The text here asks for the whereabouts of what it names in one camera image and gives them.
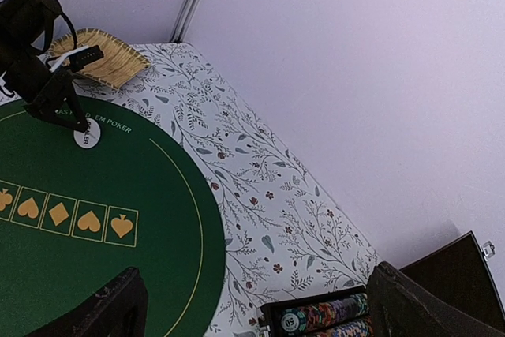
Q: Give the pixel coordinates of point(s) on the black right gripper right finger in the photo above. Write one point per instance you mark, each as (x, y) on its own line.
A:
(400, 307)

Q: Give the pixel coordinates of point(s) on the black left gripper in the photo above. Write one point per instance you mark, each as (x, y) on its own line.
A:
(27, 32)

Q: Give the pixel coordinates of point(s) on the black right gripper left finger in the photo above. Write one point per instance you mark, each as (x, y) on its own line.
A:
(117, 309)

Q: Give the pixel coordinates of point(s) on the white dealer button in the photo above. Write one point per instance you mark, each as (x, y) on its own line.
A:
(91, 137)

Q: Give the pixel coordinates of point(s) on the black poker chip case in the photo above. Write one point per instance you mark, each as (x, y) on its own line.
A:
(456, 274)

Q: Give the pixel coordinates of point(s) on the woven bamboo tray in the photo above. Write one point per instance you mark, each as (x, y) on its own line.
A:
(120, 64)

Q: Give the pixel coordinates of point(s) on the green round poker mat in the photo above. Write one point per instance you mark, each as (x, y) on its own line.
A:
(74, 218)

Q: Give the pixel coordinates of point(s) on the floral white tablecloth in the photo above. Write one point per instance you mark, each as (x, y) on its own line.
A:
(285, 238)

